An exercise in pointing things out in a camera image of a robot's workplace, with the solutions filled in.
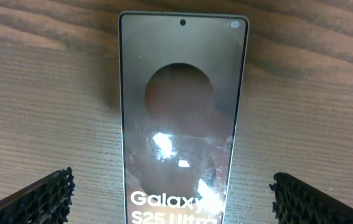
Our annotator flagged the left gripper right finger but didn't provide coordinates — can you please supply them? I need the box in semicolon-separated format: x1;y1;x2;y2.
270;172;353;224

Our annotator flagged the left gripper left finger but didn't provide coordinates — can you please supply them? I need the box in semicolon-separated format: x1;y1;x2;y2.
0;167;75;224

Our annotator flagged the Galaxy S25 Ultra smartphone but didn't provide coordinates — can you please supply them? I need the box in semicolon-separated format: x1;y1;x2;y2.
118;11;250;223

